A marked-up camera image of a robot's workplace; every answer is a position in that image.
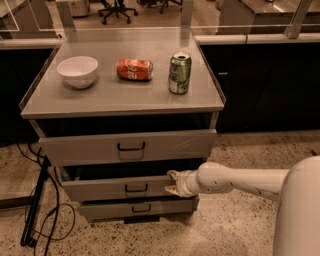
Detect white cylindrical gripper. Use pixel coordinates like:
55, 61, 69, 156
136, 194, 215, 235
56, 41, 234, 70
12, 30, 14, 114
165, 170, 200, 197

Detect grey drawer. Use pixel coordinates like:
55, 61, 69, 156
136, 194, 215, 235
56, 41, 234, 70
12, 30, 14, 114
78, 196, 199, 221
39, 129, 216, 166
62, 166, 174, 202

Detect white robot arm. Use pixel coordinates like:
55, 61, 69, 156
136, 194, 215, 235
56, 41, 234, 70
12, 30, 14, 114
165, 156, 320, 256

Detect grey bottom drawer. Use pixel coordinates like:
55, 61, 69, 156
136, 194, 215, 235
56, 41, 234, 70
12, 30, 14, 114
78, 196, 199, 221

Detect grey top drawer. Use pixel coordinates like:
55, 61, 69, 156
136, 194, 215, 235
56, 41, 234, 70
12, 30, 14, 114
39, 129, 216, 166

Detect grey metal drawer cabinet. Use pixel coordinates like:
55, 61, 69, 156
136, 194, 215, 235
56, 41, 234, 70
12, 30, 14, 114
18, 27, 226, 225

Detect green soda can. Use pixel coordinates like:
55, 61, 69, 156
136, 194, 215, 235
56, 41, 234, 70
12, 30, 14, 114
168, 51, 192, 95

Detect crushed red cola can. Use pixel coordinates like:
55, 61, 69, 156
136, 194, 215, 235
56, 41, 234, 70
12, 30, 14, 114
116, 58, 153, 81

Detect white ceramic bowl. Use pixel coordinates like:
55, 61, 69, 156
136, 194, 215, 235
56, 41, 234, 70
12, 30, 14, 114
57, 56, 98, 89

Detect black metal floor stand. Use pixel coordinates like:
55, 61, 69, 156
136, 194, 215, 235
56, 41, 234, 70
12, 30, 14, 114
20, 157, 50, 247

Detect black office chair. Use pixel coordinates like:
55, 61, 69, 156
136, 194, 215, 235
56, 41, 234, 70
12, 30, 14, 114
98, 0, 138, 25

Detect dark lower wall cabinets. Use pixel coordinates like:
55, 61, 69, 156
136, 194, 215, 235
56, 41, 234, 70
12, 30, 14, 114
201, 43, 320, 133

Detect black floor cables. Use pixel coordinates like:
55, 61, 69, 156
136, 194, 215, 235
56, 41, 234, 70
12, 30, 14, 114
15, 143, 77, 256

